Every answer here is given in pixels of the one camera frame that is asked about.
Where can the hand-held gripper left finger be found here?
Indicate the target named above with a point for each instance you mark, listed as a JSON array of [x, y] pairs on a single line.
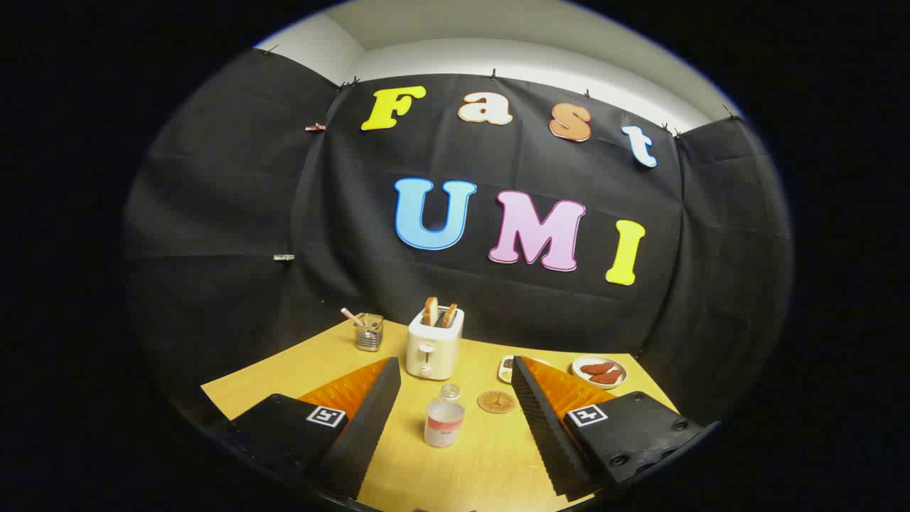
[[370, 427]]

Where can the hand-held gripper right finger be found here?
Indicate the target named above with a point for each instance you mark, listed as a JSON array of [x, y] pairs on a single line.
[[544, 434]]

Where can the round brown coaster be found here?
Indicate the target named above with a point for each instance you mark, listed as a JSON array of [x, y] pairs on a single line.
[[495, 402]]

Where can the clear juice bottle red label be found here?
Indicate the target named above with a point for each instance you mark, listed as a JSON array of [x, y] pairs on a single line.
[[443, 423]]

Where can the round white plate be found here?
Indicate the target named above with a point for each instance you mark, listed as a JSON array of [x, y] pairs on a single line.
[[579, 377]]

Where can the white divided dish with beans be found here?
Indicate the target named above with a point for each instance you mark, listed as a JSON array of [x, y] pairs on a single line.
[[506, 368]]

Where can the wooden table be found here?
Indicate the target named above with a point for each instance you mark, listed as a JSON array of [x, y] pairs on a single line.
[[469, 469]]

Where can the red meat piece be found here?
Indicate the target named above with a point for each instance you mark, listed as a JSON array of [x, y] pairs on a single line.
[[597, 368], [606, 377]]

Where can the cream toaster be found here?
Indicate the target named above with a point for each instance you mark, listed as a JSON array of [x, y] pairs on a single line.
[[432, 352]]

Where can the pink straw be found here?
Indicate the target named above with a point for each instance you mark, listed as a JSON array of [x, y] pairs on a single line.
[[350, 316]]

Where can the toast slice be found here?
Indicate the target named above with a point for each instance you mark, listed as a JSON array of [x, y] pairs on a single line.
[[431, 311], [448, 316]]

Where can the black backdrop cloth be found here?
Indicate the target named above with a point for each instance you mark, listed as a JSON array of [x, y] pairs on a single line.
[[234, 213]]

